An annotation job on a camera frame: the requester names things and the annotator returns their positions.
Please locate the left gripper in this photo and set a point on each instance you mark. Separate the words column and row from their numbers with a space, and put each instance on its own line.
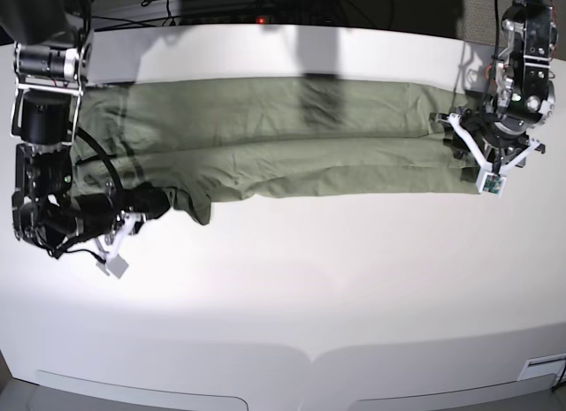
column 497, row 143

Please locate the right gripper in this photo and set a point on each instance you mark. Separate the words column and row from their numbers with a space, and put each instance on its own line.
column 96, row 212

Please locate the green T-shirt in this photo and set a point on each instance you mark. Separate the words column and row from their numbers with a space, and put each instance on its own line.
column 207, row 141

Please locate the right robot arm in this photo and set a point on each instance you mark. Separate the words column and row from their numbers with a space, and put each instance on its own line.
column 53, row 42

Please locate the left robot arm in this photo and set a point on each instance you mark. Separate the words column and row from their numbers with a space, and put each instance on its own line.
column 519, row 93

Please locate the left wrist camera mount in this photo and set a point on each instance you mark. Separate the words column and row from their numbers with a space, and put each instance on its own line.
column 489, row 180

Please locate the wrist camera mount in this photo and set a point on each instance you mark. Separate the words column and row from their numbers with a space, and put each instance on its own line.
column 489, row 180
column 126, row 224

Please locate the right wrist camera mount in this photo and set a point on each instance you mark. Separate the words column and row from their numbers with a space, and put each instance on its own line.
column 126, row 224

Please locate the black aluminium frame rail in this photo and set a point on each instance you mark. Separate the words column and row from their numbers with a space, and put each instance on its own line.
column 129, row 14

